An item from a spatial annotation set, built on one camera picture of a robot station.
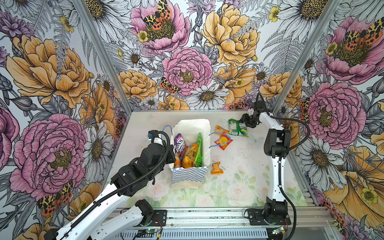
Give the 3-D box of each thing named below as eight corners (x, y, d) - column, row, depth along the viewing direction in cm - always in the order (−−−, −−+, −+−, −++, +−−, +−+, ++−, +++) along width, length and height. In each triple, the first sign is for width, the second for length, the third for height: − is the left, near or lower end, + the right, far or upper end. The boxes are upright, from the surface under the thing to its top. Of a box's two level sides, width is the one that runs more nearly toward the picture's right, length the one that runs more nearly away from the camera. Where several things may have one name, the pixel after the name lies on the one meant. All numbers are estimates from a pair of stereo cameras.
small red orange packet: (214, 142, 104) (214, 140, 103) (222, 134, 109) (223, 132, 107) (224, 150, 100) (224, 148, 99) (232, 142, 105) (233, 140, 103)
